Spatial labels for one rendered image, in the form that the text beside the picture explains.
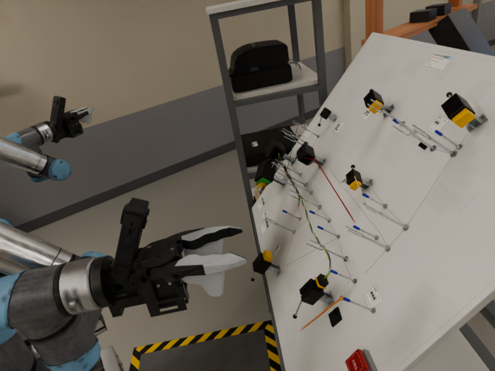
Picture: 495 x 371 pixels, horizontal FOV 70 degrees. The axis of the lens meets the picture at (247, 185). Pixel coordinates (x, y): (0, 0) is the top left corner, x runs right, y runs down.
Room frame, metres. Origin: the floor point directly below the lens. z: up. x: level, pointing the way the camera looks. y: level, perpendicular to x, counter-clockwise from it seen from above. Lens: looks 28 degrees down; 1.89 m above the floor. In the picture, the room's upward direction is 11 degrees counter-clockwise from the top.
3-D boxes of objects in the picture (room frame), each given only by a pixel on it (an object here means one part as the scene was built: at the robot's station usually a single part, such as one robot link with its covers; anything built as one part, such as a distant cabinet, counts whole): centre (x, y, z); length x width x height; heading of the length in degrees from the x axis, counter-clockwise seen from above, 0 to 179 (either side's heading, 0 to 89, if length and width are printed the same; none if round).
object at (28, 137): (1.26, 0.76, 1.56); 0.11 x 0.08 x 0.09; 142
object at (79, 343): (0.42, 0.33, 1.46); 0.11 x 0.08 x 0.11; 1
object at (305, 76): (1.95, -0.22, 0.92); 0.60 x 0.50 x 1.85; 0
